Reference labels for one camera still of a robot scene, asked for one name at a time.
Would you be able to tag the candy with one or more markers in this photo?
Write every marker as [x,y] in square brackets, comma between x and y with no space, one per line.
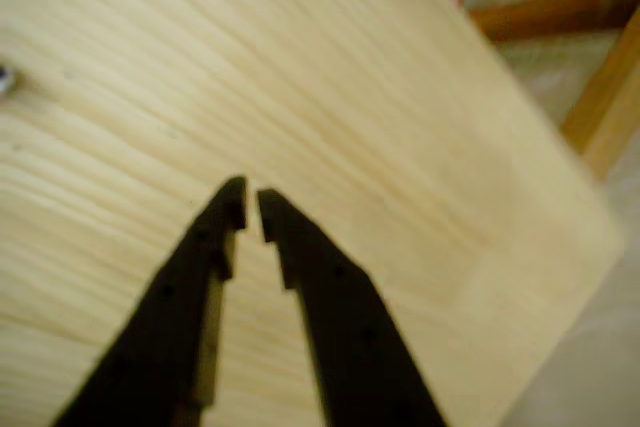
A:
[7,81]

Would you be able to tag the brown wooden frame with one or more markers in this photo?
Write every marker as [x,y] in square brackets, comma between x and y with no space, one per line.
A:
[550,12]

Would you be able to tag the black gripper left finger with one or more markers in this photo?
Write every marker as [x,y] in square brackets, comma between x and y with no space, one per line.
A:
[165,337]

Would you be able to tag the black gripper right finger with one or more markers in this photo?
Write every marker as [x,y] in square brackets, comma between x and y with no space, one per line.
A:
[350,347]

